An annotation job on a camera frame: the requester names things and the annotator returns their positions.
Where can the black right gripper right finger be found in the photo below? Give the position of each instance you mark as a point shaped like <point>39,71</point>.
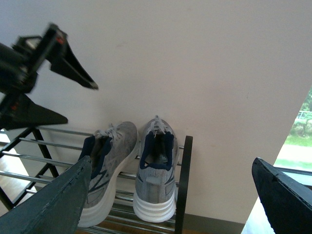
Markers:
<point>286,202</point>

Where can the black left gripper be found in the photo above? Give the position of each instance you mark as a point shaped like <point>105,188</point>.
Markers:
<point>18,73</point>

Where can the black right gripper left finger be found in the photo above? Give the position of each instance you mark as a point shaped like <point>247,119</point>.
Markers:
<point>56,208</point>

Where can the grey knit sneaker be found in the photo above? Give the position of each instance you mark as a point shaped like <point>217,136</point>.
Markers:
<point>110,151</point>
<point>155,185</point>

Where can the black metal shoe rack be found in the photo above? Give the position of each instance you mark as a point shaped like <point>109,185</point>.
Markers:
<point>29,161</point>

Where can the dark window frame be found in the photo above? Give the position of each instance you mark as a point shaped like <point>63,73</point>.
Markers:
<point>294,171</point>

